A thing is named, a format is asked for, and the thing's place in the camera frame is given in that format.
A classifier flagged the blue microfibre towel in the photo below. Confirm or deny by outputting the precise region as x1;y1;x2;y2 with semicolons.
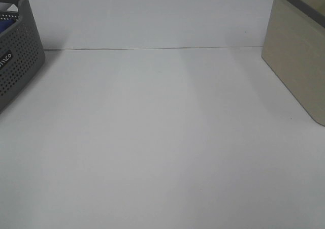
0;11;17;33

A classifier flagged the beige storage bin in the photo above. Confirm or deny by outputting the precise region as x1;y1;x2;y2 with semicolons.
262;0;324;125

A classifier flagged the grey perforated plastic basket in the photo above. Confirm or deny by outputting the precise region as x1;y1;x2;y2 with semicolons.
1;0;45;111

